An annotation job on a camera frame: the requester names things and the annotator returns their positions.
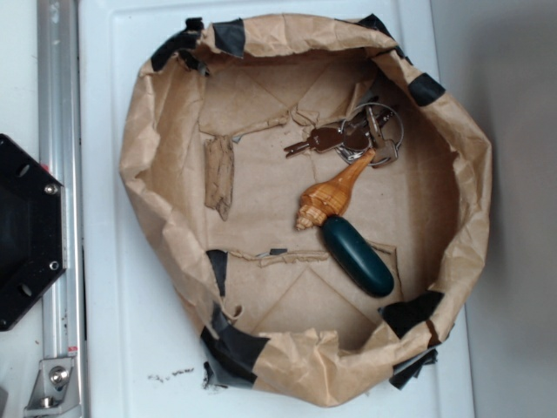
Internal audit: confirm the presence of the dark green plastic pickle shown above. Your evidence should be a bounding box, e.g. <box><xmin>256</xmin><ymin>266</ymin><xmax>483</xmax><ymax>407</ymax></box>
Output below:
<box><xmin>321</xmin><ymin>216</ymin><xmax>394</xmax><ymax>297</ymax></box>

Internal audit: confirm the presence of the orange spiral seashell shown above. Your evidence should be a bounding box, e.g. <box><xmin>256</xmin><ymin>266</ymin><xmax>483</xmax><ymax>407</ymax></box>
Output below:
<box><xmin>295</xmin><ymin>148</ymin><xmax>376</xmax><ymax>231</ymax></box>

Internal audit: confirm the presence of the brown paper bag tray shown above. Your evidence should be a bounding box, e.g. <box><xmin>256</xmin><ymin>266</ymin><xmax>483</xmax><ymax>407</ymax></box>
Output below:
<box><xmin>119</xmin><ymin>14</ymin><xmax>492</xmax><ymax>407</ymax></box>

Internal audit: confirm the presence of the silver key bunch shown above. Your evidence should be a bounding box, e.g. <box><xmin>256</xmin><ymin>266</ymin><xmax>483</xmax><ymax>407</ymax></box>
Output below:
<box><xmin>284</xmin><ymin>102</ymin><xmax>405</xmax><ymax>168</ymax></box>

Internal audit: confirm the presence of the white plastic tray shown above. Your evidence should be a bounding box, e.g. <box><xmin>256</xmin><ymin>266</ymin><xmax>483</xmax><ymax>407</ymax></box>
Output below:
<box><xmin>78</xmin><ymin>1</ymin><xmax>474</xmax><ymax>417</ymax></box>

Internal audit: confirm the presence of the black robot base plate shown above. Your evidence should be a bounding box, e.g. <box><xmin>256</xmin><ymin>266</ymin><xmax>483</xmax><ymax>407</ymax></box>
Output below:
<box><xmin>1</xmin><ymin>134</ymin><xmax>65</xmax><ymax>332</ymax></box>

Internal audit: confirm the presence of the aluminium frame rail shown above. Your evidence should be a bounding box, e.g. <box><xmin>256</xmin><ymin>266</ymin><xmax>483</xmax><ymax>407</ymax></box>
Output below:
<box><xmin>37</xmin><ymin>1</ymin><xmax>91</xmax><ymax>417</ymax></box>

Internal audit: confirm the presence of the metal corner bracket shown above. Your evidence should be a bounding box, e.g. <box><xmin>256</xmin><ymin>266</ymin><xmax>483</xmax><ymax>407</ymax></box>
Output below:
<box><xmin>23</xmin><ymin>357</ymin><xmax>80</xmax><ymax>417</ymax></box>

